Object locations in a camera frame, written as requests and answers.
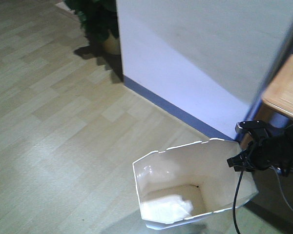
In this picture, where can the green potted plant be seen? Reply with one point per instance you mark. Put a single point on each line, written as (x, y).
(99, 19)

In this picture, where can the white trash bin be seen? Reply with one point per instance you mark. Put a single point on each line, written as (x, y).
(187, 183)

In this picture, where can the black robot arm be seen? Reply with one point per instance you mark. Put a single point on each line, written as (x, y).
(285, 134)

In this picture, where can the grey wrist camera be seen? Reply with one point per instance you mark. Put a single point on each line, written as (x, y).
(257, 129)

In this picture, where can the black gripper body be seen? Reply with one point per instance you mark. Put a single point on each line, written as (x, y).
(261, 156)

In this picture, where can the wooden desk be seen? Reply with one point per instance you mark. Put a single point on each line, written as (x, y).
(276, 101)

